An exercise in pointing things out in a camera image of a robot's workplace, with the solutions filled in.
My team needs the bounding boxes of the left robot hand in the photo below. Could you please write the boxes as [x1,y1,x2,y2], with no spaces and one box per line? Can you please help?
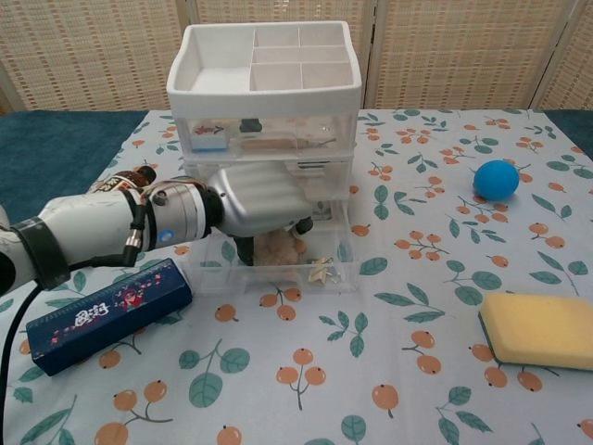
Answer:
[207,161,316,266]

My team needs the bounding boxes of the clear bottom drawer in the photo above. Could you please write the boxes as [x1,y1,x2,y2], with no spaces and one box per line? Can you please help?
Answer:
[184,198,361,298]

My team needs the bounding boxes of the clear drawer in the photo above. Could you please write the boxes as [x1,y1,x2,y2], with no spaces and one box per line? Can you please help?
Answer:
[184,155,357,204]
[184,198,361,298]
[175,110,359,158]

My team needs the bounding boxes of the clear middle drawer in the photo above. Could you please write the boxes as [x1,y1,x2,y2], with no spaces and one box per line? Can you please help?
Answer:
[184,155,357,204]

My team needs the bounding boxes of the clear top drawer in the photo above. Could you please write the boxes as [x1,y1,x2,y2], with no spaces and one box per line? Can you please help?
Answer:
[175,110,359,158]

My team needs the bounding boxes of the wooden stick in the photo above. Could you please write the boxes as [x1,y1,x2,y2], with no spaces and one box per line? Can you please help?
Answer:
[240,136,297,150]

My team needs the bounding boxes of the white and blue small box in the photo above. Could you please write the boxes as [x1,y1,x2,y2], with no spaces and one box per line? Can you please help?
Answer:
[192,121,230,152]

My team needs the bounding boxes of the small metal tool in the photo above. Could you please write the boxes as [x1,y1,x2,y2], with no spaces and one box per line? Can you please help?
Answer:
[296,136,338,149]

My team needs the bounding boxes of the gold binder clips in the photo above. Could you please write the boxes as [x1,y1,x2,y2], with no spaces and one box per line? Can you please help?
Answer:
[308,259,347,286]

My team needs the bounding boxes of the dark drink bottle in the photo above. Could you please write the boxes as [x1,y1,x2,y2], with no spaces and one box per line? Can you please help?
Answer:
[90,165,158,197]

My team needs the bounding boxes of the floral tablecloth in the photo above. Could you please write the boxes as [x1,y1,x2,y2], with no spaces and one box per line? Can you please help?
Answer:
[0,108,593,445]

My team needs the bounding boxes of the blue pencil box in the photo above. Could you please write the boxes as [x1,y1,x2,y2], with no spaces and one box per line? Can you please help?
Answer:
[25,258,194,376]

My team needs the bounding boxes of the teal table cover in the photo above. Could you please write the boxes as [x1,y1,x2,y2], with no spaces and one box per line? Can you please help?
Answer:
[0,108,593,219]

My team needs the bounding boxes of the blue ball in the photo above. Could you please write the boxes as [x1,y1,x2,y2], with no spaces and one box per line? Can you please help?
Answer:
[473,159,520,202]

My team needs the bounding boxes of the woven folding screen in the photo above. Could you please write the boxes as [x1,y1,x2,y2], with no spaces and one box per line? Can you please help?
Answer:
[0,0,593,115]

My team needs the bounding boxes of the yellow sponge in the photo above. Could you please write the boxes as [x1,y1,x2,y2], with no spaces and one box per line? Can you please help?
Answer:
[477,291,593,372]

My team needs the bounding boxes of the white plastic drawer organizer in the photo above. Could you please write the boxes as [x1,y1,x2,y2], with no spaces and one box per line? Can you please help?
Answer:
[166,20,362,233]

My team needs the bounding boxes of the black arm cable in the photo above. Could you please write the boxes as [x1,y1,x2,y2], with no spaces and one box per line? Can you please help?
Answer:
[0,198,154,412]

